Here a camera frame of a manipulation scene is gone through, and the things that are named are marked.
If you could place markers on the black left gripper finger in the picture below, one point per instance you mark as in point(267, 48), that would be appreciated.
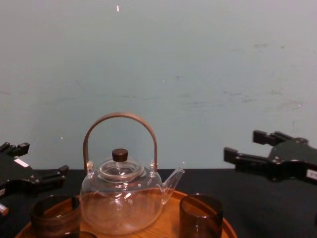
point(21, 148)
point(50, 180)

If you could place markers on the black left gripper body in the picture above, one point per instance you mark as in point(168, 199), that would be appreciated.
point(15, 173)

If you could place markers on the black table cloth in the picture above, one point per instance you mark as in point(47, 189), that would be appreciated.
point(260, 210)

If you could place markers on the round wooden tray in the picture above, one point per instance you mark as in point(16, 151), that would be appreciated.
point(171, 218)

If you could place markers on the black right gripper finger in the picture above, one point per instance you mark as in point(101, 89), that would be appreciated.
point(250, 161)
point(271, 138)

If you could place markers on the glass teapot lid wooden knob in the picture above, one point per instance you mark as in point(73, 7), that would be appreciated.
point(119, 155)

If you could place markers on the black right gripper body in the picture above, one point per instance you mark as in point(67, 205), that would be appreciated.
point(297, 161)

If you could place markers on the brown glass cup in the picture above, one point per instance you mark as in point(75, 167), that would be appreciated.
point(75, 235)
point(200, 223)
point(53, 220)

